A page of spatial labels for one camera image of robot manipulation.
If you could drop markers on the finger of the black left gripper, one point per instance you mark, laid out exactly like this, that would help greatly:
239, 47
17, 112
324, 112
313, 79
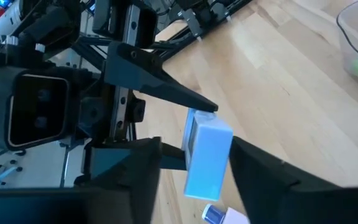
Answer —
110, 158
148, 74

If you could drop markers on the teal rectangular device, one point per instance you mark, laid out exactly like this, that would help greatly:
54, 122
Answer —
210, 155

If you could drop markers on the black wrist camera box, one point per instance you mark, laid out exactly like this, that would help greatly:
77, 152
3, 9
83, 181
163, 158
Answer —
39, 112

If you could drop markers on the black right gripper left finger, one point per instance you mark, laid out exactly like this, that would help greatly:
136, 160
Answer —
141, 193

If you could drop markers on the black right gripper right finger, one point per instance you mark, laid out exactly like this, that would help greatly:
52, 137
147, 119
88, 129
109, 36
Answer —
291, 199

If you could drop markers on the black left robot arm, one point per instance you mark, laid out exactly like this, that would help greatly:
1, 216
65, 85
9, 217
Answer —
54, 18

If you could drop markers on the pink wall charger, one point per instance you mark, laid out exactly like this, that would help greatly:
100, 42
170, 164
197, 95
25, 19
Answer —
235, 217

